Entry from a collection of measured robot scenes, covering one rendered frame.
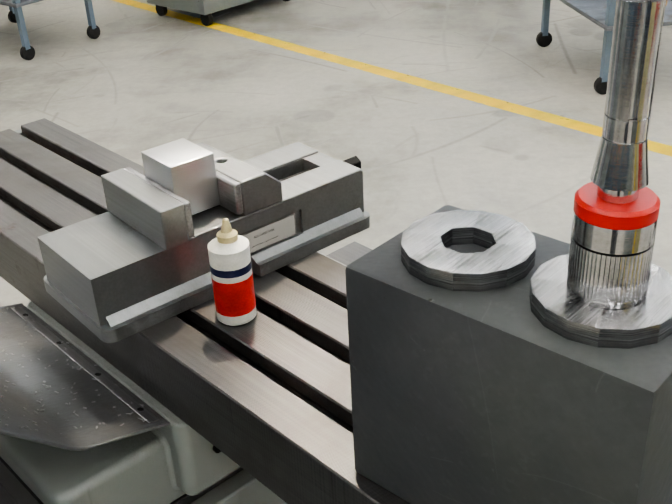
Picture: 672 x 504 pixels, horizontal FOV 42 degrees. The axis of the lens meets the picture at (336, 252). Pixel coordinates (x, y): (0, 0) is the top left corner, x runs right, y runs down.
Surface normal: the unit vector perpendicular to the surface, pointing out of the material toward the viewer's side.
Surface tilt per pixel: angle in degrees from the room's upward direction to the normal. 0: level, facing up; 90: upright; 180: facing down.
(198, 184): 90
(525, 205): 0
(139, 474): 90
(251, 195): 90
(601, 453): 90
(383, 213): 0
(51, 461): 0
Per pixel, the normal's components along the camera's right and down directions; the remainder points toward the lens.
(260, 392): -0.04, -0.87
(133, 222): -0.76, 0.35
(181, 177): 0.65, 0.35
